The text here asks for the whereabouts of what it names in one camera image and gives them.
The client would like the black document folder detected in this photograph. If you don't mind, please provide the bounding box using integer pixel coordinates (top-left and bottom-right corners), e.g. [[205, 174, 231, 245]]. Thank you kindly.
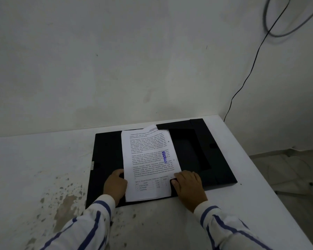
[[85, 118, 238, 209]]

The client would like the person's right hand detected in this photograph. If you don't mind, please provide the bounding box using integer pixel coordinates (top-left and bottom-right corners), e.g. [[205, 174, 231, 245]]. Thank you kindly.
[[171, 170, 208, 213]]

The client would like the thin black cable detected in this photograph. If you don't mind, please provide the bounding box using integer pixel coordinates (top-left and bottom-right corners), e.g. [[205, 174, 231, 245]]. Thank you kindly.
[[223, 0, 293, 122]]

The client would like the printed white paper sheet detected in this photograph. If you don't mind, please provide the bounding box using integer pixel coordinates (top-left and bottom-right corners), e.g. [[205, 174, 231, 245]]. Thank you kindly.
[[142, 124, 170, 136], [121, 129, 182, 203]]

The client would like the grey looped cable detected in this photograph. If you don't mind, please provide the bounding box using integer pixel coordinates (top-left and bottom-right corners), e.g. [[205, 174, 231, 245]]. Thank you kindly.
[[263, 0, 313, 38]]

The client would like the person's left forearm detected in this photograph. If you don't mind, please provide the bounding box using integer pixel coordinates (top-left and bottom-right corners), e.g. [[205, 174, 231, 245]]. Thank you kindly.
[[39, 194, 116, 250]]

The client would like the person's left hand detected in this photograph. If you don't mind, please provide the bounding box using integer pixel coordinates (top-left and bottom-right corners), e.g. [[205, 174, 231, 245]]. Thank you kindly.
[[103, 169, 128, 207]]

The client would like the person's right forearm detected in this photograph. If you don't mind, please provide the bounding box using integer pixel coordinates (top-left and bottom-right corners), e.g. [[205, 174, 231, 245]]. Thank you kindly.
[[193, 201, 273, 250]]

